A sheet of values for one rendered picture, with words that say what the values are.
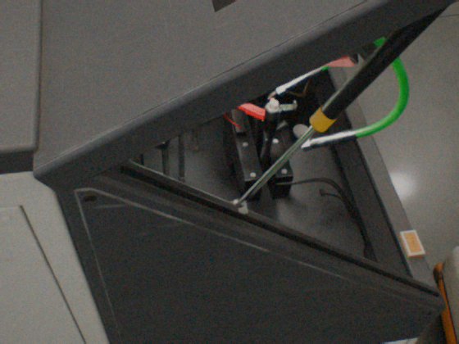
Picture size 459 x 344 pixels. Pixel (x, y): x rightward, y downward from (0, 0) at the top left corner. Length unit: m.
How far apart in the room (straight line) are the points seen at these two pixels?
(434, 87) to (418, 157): 0.48
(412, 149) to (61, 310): 2.03
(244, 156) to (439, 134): 1.67
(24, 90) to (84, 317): 0.36
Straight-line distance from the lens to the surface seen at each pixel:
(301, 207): 1.23
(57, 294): 0.71
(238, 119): 1.15
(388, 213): 1.13
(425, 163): 2.53
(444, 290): 2.08
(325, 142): 0.92
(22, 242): 0.59
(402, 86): 0.82
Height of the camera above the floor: 1.85
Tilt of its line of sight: 54 degrees down
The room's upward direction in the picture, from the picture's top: 5 degrees clockwise
